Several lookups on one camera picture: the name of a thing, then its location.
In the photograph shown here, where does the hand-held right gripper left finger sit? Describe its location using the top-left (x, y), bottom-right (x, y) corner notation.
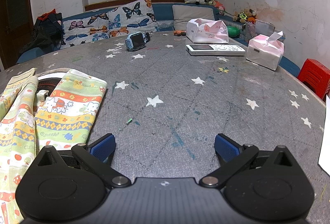
top-left (35, 133), bottom-right (132, 190)

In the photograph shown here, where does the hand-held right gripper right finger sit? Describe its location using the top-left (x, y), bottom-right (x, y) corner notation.
top-left (201, 133), bottom-right (295, 190)

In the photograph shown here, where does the grey star tablecloth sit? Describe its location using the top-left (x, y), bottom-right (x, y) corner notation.
top-left (0, 31), bottom-right (330, 224)

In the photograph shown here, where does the white round basket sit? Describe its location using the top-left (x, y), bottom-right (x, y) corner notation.
top-left (35, 72), bottom-right (69, 101)

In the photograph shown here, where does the white handheld device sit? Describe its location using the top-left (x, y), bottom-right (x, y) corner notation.
top-left (186, 44), bottom-right (246, 56)

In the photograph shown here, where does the pink white tissue pack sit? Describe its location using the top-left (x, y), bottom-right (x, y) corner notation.
top-left (245, 31), bottom-right (285, 71)

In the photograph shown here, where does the blue smartwatch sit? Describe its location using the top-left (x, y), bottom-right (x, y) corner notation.
top-left (125, 32), bottom-right (151, 52)

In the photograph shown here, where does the red block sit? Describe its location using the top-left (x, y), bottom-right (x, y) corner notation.
top-left (297, 58), bottom-right (330, 102)

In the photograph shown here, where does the green ball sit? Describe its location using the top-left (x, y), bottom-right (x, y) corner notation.
top-left (227, 25), bottom-right (241, 38)

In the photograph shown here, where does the pink white plastic bag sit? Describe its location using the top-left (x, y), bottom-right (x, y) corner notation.
top-left (186, 18), bottom-right (229, 43)

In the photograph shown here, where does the butterfly print pillow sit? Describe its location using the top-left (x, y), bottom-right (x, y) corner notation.
top-left (60, 0), bottom-right (159, 50)

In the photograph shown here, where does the clear plastic box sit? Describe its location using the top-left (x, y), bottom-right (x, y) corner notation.
top-left (245, 19), bottom-right (286, 44)

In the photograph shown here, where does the black clothing with red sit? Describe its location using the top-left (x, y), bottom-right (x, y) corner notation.
top-left (19, 9), bottom-right (64, 54)

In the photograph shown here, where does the brown plush bear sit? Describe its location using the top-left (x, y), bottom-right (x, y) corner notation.
top-left (233, 8), bottom-right (257, 24)

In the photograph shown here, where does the grey pillow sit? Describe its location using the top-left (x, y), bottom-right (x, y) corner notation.
top-left (172, 4), bottom-right (216, 31)

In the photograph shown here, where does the pink orange plush toy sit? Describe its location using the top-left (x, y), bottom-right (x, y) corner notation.
top-left (213, 0), bottom-right (228, 14)

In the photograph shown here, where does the blue sofa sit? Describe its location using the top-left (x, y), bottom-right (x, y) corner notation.
top-left (17, 2), bottom-right (301, 77)

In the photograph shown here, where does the dark wooden door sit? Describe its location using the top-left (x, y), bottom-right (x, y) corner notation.
top-left (0, 0), bottom-right (35, 71)

